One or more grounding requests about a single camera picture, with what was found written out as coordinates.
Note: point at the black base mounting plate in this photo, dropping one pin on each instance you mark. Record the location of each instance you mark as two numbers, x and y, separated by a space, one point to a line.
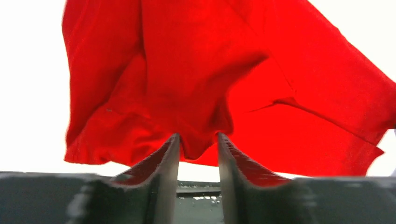
198 203

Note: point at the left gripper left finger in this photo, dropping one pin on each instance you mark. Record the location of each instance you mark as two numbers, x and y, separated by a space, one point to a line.
144 194

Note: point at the red t shirt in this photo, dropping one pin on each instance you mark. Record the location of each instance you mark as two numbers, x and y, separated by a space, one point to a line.
275 76

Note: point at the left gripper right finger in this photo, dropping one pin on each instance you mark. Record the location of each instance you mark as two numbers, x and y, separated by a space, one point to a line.
253 194

